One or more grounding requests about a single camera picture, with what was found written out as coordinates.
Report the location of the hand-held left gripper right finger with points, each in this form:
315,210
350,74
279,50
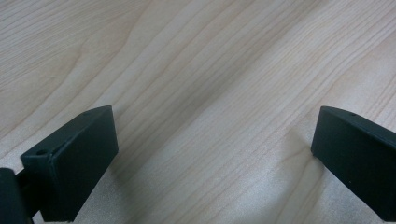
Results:
358,155

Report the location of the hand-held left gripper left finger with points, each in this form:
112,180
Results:
74,161

